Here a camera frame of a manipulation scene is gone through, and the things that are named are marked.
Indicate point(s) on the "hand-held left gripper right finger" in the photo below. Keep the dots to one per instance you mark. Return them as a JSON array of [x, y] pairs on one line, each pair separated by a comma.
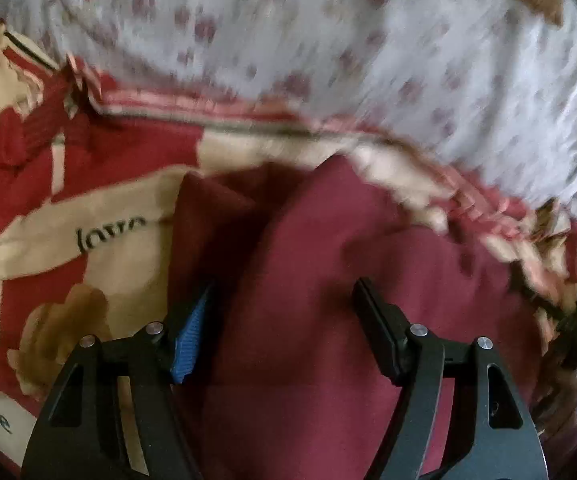
[[381, 330]]

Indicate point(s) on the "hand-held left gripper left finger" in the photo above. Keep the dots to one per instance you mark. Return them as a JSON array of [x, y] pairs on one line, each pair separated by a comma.
[[191, 340]]

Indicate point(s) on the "maroon fleece garment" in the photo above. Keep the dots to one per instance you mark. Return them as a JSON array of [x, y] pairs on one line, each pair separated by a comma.
[[308, 270]]

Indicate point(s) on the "red and cream printed blanket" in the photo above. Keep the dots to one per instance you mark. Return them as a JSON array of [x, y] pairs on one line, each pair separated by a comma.
[[33, 240]]

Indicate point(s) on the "floral bed sheet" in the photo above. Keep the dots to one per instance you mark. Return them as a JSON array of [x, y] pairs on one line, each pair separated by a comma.
[[318, 35]]

